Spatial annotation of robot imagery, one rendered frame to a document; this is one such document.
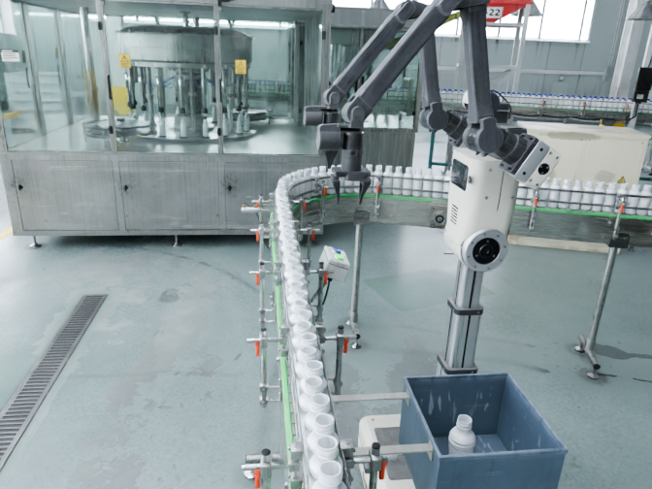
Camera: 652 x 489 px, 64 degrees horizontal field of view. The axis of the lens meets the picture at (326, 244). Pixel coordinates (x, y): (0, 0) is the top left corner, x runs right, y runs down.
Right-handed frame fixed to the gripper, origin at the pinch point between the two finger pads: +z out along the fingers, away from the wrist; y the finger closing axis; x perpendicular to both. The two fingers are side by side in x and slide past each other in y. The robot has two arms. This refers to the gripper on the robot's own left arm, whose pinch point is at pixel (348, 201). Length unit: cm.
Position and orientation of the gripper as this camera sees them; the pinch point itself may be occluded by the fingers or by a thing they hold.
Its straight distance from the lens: 149.9
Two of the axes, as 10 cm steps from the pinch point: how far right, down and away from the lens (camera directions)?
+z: -0.5, 9.4, 3.4
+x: -1.2, -3.4, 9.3
